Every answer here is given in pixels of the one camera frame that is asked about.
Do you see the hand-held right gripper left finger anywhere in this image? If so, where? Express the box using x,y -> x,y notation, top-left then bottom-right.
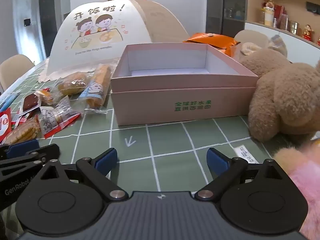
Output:
37,148 -> 129,202

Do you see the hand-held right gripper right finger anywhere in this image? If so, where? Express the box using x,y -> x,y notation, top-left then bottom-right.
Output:
194,147 -> 288,202

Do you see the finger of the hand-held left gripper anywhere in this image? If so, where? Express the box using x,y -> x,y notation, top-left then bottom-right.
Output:
0,139 -> 40,161
0,144 -> 60,178

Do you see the orange cracker packet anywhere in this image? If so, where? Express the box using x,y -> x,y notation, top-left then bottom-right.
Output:
0,115 -> 42,146

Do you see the small red snack packet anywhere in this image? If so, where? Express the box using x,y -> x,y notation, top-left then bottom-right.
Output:
11,112 -> 28,128

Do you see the grey printed biscuit packet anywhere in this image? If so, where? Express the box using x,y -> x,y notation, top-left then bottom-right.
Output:
40,96 -> 73,131

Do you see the dark brown snack packet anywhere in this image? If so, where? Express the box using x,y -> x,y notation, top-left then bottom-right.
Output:
20,92 -> 42,113

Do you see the blue snack packet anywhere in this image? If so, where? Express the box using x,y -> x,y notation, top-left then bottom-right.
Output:
0,91 -> 22,111

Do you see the small cake packet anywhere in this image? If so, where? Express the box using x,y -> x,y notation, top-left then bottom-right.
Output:
35,87 -> 59,106

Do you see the pink cardboard box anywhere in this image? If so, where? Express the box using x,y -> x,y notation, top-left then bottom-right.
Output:
110,43 -> 259,127

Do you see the long bread packet blue label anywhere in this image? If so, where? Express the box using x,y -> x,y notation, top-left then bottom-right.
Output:
80,64 -> 112,113

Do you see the white care label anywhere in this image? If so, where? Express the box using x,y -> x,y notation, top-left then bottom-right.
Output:
234,144 -> 258,163

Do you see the beige chair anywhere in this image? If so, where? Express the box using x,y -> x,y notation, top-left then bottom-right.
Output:
0,54 -> 35,93
234,29 -> 275,48

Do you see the pink plush toy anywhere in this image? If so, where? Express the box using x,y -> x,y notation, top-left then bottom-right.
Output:
272,137 -> 320,240

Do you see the brown plush toy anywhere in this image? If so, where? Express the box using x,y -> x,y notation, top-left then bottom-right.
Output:
235,34 -> 320,148

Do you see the orange tissue pack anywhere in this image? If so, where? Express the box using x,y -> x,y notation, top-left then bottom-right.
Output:
182,32 -> 242,55

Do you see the white printed food cover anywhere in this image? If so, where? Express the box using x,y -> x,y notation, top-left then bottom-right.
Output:
37,0 -> 190,83

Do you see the dark door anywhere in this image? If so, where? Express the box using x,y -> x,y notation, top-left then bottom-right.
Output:
39,0 -> 62,43

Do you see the yellow jar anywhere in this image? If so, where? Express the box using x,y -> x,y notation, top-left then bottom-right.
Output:
260,6 -> 274,27

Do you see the glass door cabinet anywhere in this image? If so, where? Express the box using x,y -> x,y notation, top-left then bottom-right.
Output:
206,0 -> 247,33

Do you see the red gold figurine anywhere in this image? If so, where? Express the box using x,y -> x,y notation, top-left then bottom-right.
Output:
302,25 -> 313,40

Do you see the wooden shelf cabinet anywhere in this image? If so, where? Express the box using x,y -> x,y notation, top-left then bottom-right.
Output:
244,0 -> 320,63

